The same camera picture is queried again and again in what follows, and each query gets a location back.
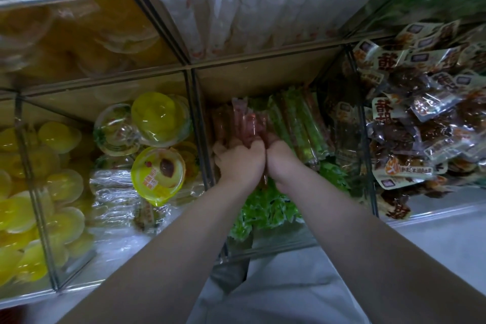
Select person's left hand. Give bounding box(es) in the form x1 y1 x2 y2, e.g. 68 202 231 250
213 136 267 193

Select person's right hand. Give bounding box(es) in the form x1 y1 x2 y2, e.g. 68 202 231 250
264 138 307 186

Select pile of green jelly sticks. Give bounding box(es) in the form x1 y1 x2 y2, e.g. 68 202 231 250
262 86 333 166

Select pile of small green candies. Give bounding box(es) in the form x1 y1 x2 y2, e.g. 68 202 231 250
228 159 352 242

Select pile of brown snack packets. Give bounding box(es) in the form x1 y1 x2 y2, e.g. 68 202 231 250
334 20 486 222

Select pile of white jelly sticks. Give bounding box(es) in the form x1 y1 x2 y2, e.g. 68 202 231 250
155 0 403 59

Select pile of yellow jelly cups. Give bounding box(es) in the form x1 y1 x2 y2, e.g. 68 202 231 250
0 121 96 288

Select person's left forearm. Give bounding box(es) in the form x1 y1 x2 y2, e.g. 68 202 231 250
61 179 258 324

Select person's right forearm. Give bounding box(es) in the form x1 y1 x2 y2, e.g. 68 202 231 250
277 168 486 324

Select light grey shorts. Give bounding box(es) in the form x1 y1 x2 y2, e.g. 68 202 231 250
188 248 369 324

